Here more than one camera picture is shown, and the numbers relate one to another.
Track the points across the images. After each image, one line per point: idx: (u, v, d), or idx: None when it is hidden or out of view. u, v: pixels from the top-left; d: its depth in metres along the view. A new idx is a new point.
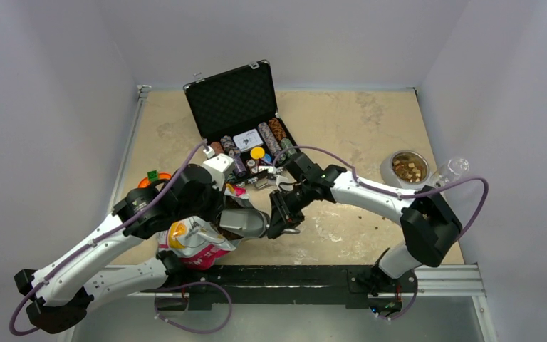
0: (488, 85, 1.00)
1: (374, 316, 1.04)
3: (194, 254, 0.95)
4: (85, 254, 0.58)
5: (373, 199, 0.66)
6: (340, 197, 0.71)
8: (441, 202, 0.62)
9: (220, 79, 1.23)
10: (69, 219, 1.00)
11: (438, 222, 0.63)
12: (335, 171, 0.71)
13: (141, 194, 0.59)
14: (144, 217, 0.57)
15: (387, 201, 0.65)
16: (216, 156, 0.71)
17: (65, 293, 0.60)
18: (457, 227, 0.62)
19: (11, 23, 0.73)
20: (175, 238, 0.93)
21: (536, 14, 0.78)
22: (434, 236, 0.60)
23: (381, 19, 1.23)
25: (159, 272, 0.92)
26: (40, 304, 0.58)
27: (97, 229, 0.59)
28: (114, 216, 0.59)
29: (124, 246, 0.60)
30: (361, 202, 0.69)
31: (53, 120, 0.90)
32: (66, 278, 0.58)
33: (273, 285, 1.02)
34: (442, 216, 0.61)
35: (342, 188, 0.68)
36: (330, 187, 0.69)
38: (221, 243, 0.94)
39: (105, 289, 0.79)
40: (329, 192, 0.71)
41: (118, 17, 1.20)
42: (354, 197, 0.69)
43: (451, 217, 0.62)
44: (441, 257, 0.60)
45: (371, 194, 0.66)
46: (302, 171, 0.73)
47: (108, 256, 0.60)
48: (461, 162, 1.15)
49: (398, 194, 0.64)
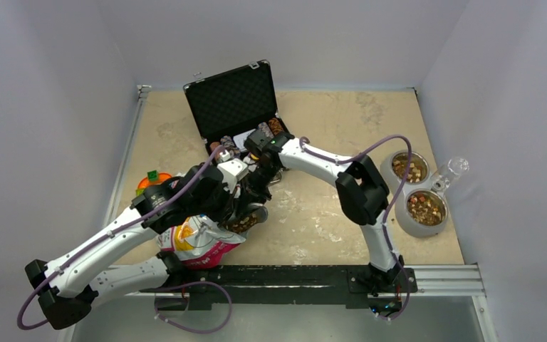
0: (488, 85, 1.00)
1: (374, 316, 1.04)
3: (203, 254, 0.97)
4: (102, 244, 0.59)
5: (315, 164, 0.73)
6: (290, 164, 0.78)
8: (373, 169, 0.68)
9: (220, 79, 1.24)
10: (69, 219, 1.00)
11: (369, 187, 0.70)
12: (283, 137, 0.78)
13: (158, 189, 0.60)
14: (162, 211, 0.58)
15: (325, 167, 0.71)
16: (231, 160, 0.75)
17: (78, 284, 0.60)
18: (385, 191, 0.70)
19: (11, 22, 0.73)
20: (184, 239, 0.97)
21: (536, 15, 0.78)
22: (364, 197, 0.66)
23: (381, 19, 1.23)
25: (159, 271, 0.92)
26: (54, 293, 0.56)
27: (114, 221, 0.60)
28: (132, 209, 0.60)
29: (141, 239, 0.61)
30: (306, 167, 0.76)
31: (53, 120, 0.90)
32: (82, 267, 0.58)
33: (273, 285, 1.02)
34: (373, 181, 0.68)
35: (288, 154, 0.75)
36: (276, 151, 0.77)
38: (230, 237, 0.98)
39: (110, 286, 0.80)
40: (277, 157, 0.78)
41: (118, 16, 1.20)
42: (299, 162, 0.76)
43: (380, 182, 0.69)
44: (370, 216, 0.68)
45: (313, 159, 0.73)
46: (256, 144, 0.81)
47: (126, 247, 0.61)
48: (461, 162, 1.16)
49: (336, 160, 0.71)
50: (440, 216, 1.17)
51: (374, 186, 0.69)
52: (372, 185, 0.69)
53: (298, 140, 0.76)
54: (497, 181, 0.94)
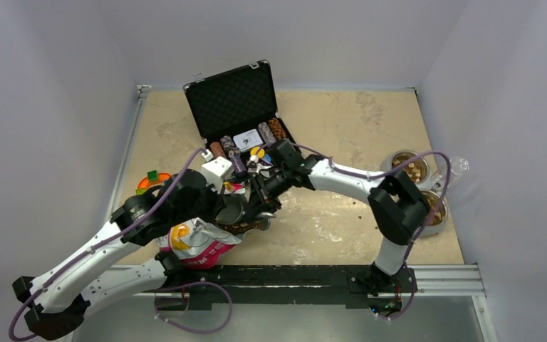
0: (489, 85, 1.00)
1: (374, 316, 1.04)
3: (199, 253, 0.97)
4: (82, 261, 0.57)
5: (346, 183, 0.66)
6: (318, 184, 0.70)
8: (409, 182, 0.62)
9: (219, 79, 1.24)
10: (69, 219, 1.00)
11: (406, 202, 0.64)
12: (313, 159, 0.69)
13: (139, 201, 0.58)
14: (142, 225, 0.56)
15: (357, 184, 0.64)
16: (214, 159, 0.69)
17: (63, 300, 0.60)
18: (424, 206, 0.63)
19: (11, 22, 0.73)
20: (179, 239, 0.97)
21: (536, 16, 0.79)
22: (402, 214, 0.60)
23: (381, 19, 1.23)
25: (157, 273, 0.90)
26: (38, 311, 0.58)
27: (95, 236, 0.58)
28: (112, 224, 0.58)
29: (122, 253, 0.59)
30: (337, 187, 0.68)
31: (53, 120, 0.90)
32: (64, 285, 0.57)
33: (273, 285, 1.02)
34: (410, 196, 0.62)
35: (318, 174, 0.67)
36: (307, 173, 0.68)
38: (226, 238, 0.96)
39: (102, 294, 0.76)
40: (308, 180, 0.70)
41: (118, 16, 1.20)
42: (330, 182, 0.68)
43: (418, 197, 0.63)
44: (409, 236, 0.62)
45: (343, 178, 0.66)
46: (283, 158, 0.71)
47: (106, 263, 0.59)
48: (461, 162, 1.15)
49: (368, 177, 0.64)
50: (440, 216, 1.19)
51: (412, 201, 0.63)
52: (409, 201, 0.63)
53: (327, 159, 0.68)
54: (497, 181, 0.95)
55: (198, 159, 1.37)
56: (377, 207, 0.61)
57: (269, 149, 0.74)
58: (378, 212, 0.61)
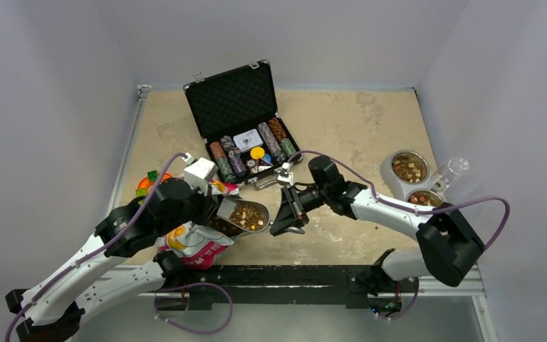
0: (488, 85, 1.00)
1: (374, 316, 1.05)
3: (194, 253, 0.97)
4: (68, 276, 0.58)
5: (392, 216, 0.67)
6: (360, 213, 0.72)
8: (461, 221, 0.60)
9: (220, 79, 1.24)
10: (69, 219, 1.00)
11: (458, 241, 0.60)
12: (356, 188, 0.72)
13: (122, 213, 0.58)
14: (124, 239, 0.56)
15: (404, 216, 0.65)
16: (196, 162, 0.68)
17: (53, 312, 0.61)
18: (477, 246, 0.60)
19: (11, 22, 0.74)
20: (175, 239, 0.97)
21: (537, 15, 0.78)
22: (453, 254, 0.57)
23: (381, 20, 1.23)
25: (155, 275, 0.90)
26: (29, 324, 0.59)
27: (80, 249, 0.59)
28: (95, 236, 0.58)
29: (107, 265, 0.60)
30: (380, 219, 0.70)
31: (53, 120, 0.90)
32: (51, 298, 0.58)
33: (273, 285, 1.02)
34: (462, 234, 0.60)
35: (361, 204, 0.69)
36: (350, 202, 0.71)
38: (220, 239, 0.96)
39: (98, 300, 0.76)
40: (349, 209, 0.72)
41: (118, 16, 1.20)
42: (372, 212, 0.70)
43: (471, 235, 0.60)
44: (462, 278, 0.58)
45: (390, 211, 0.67)
46: (327, 181, 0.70)
47: (92, 276, 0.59)
48: (461, 162, 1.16)
49: (416, 210, 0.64)
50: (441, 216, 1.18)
51: (464, 240, 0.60)
52: (461, 239, 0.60)
53: (372, 190, 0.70)
54: (497, 181, 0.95)
55: (178, 163, 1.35)
56: (427, 244, 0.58)
57: (313, 166, 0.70)
58: (429, 250, 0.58)
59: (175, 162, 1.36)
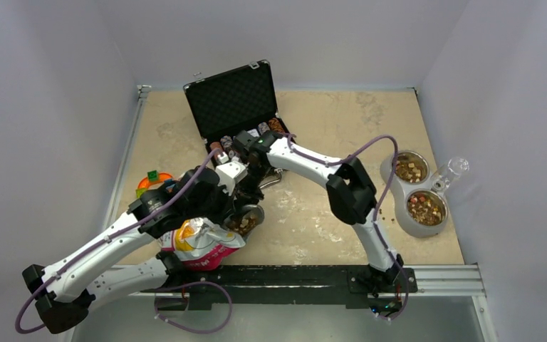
0: (488, 85, 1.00)
1: (374, 316, 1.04)
3: (202, 255, 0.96)
4: (98, 249, 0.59)
5: (305, 167, 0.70)
6: (275, 162, 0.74)
8: (362, 169, 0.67)
9: (220, 79, 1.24)
10: (69, 219, 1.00)
11: (357, 187, 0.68)
12: (271, 137, 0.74)
13: (155, 194, 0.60)
14: (158, 216, 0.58)
15: (315, 168, 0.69)
16: (228, 162, 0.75)
17: (75, 289, 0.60)
18: (372, 191, 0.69)
19: (11, 22, 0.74)
20: (184, 239, 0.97)
21: (537, 15, 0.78)
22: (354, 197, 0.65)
23: (381, 20, 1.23)
25: (159, 271, 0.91)
26: (50, 298, 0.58)
27: (111, 226, 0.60)
28: (128, 214, 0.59)
29: (137, 244, 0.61)
30: (293, 168, 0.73)
31: (53, 120, 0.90)
32: (79, 273, 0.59)
33: (273, 285, 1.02)
34: (361, 181, 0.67)
35: (277, 154, 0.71)
36: (266, 152, 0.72)
38: (231, 241, 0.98)
39: (107, 288, 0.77)
40: (265, 157, 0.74)
41: (118, 16, 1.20)
42: (286, 162, 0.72)
43: (367, 182, 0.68)
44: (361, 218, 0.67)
45: (304, 161, 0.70)
46: (242, 144, 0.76)
47: (122, 253, 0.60)
48: (461, 162, 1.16)
49: (325, 162, 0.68)
50: (440, 216, 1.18)
51: (362, 187, 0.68)
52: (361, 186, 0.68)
53: (286, 140, 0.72)
54: (497, 181, 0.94)
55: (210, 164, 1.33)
56: (332, 192, 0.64)
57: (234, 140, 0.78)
58: (335, 196, 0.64)
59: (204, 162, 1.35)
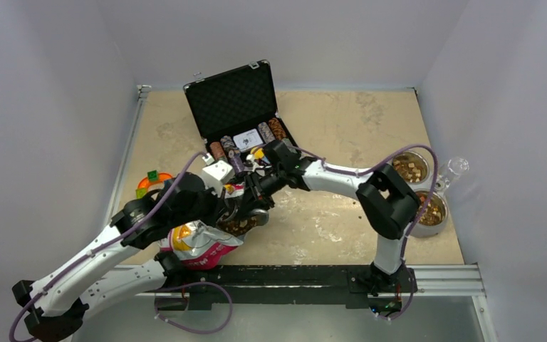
0: (488, 85, 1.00)
1: (374, 317, 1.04)
3: (200, 254, 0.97)
4: (82, 264, 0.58)
5: (337, 181, 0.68)
6: (312, 184, 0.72)
8: (397, 177, 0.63)
9: (220, 79, 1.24)
10: (69, 219, 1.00)
11: (395, 197, 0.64)
12: (307, 162, 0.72)
13: (138, 204, 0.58)
14: (141, 229, 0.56)
15: (347, 180, 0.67)
16: (215, 163, 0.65)
17: (64, 303, 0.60)
18: (412, 200, 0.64)
19: (11, 22, 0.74)
20: (181, 240, 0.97)
21: (537, 15, 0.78)
22: (389, 208, 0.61)
23: (381, 19, 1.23)
25: (157, 273, 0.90)
26: (38, 313, 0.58)
27: (95, 239, 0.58)
28: (111, 227, 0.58)
29: (122, 256, 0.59)
30: (328, 187, 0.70)
31: (53, 120, 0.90)
32: (64, 288, 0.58)
33: (273, 285, 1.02)
34: (399, 190, 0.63)
35: (312, 175, 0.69)
36: (302, 174, 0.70)
38: (228, 239, 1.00)
39: (102, 296, 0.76)
40: (302, 182, 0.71)
41: (118, 16, 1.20)
42: (322, 182, 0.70)
43: (406, 190, 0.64)
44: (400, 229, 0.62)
45: (335, 176, 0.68)
46: (279, 159, 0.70)
47: (106, 266, 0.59)
48: (461, 162, 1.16)
49: (357, 172, 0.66)
50: (440, 216, 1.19)
51: (401, 196, 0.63)
52: (398, 195, 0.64)
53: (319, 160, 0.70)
54: (497, 181, 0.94)
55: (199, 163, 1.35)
56: (367, 202, 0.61)
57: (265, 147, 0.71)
58: (369, 206, 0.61)
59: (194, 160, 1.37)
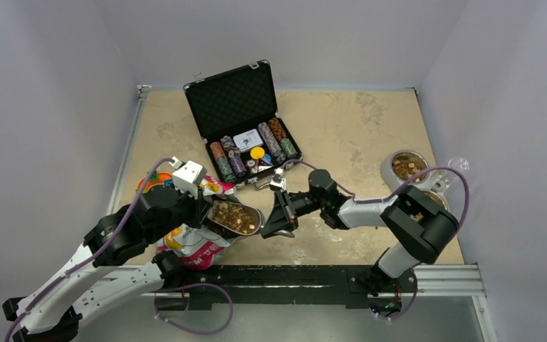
0: (488, 85, 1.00)
1: (374, 316, 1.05)
3: (193, 253, 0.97)
4: (59, 285, 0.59)
5: (369, 211, 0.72)
6: (349, 221, 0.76)
8: (424, 197, 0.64)
9: (220, 79, 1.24)
10: (69, 219, 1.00)
11: (427, 218, 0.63)
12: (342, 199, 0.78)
13: (111, 221, 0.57)
14: (113, 248, 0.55)
15: (375, 206, 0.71)
16: (183, 165, 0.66)
17: (49, 320, 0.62)
18: (448, 219, 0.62)
19: (11, 21, 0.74)
20: (172, 239, 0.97)
21: (537, 14, 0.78)
22: (422, 230, 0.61)
23: (382, 19, 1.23)
25: (154, 276, 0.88)
26: (24, 333, 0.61)
27: (70, 259, 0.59)
28: (84, 247, 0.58)
29: (98, 274, 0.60)
30: (364, 219, 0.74)
31: (53, 120, 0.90)
32: (45, 308, 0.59)
33: (273, 285, 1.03)
34: (429, 210, 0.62)
35: (346, 209, 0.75)
36: (337, 211, 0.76)
38: (218, 239, 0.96)
39: (96, 305, 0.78)
40: (340, 221, 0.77)
41: (118, 16, 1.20)
42: (356, 215, 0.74)
43: (437, 210, 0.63)
44: (438, 252, 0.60)
45: (366, 206, 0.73)
46: (323, 195, 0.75)
47: (83, 284, 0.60)
48: (461, 162, 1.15)
49: (382, 199, 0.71)
50: None
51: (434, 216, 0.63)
52: (430, 216, 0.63)
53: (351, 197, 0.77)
54: (497, 181, 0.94)
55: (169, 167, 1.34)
56: (397, 226, 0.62)
57: (315, 183, 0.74)
58: (400, 230, 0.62)
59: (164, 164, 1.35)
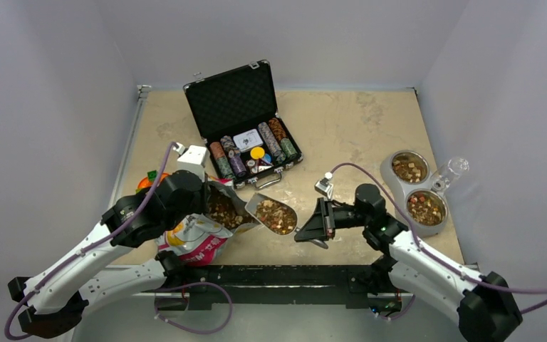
0: (488, 85, 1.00)
1: (375, 316, 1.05)
3: (195, 248, 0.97)
4: (73, 263, 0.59)
5: (434, 271, 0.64)
6: (396, 256, 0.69)
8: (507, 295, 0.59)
9: (220, 79, 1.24)
10: (70, 219, 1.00)
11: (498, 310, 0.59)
12: (395, 226, 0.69)
13: (129, 202, 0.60)
14: (130, 228, 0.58)
15: (447, 277, 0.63)
16: (187, 150, 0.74)
17: (56, 301, 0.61)
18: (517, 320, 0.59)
19: (11, 21, 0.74)
20: (174, 235, 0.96)
21: (537, 15, 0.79)
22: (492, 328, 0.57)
23: (382, 20, 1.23)
25: (157, 273, 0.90)
26: (30, 313, 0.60)
27: (85, 239, 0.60)
28: (102, 225, 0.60)
29: (112, 256, 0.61)
30: (418, 267, 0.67)
31: (53, 120, 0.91)
32: (55, 287, 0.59)
33: (273, 286, 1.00)
34: (506, 307, 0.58)
35: (402, 249, 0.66)
36: (389, 242, 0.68)
38: (219, 231, 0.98)
39: (102, 293, 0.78)
40: (385, 246, 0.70)
41: (118, 16, 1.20)
42: (411, 261, 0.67)
43: (513, 310, 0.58)
44: None
45: (433, 265, 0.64)
46: (369, 213, 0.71)
47: (96, 266, 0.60)
48: (461, 162, 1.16)
49: (462, 273, 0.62)
50: (440, 216, 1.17)
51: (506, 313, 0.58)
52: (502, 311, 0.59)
53: (413, 235, 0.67)
54: (497, 181, 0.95)
55: (171, 167, 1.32)
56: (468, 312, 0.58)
57: (362, 197, 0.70)
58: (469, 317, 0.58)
59: (171, 154, 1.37)
